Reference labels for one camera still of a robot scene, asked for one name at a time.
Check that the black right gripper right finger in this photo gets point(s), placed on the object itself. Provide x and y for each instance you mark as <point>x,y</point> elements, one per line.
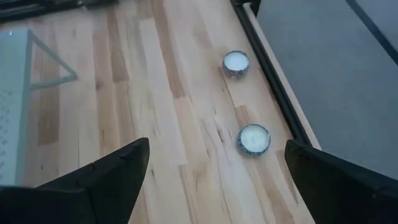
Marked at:
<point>342,193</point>

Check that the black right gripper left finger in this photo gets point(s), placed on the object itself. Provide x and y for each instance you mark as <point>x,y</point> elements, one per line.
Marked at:
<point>93,199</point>

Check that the blue patterned tin candle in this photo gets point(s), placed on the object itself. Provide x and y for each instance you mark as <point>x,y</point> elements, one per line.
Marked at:
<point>253,140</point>

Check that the green perforated metal shelf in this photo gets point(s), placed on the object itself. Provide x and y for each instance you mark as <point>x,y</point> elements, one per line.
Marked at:
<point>12,93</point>

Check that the black metal table frame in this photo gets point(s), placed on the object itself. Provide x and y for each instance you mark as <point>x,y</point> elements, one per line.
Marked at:
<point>270,74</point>

